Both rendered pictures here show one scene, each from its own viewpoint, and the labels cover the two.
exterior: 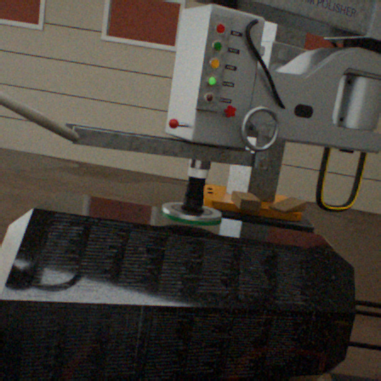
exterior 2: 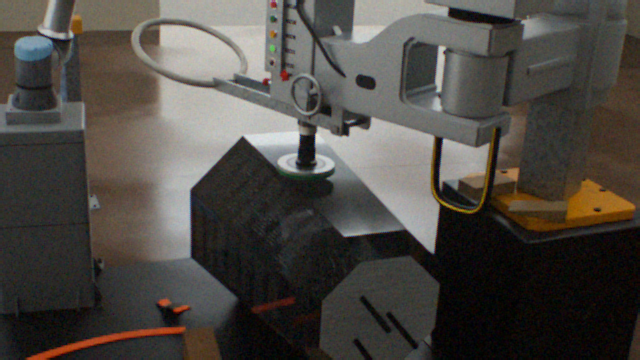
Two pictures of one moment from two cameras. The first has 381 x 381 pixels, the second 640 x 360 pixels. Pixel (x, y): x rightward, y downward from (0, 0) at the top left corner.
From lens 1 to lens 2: 2.84 m
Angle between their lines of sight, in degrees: 68
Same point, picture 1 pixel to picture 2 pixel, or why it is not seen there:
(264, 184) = (542, 174)
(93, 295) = (215, 204)
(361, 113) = (444, 92)
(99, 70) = not seen: outside the picture
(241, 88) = (301, 55)
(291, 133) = (355, 103)
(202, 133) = (276, 92)
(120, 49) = not seen: outside the picture
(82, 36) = not seen: outside the picture
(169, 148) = (268, 102)
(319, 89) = (379, 60)
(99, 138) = (225, 87)
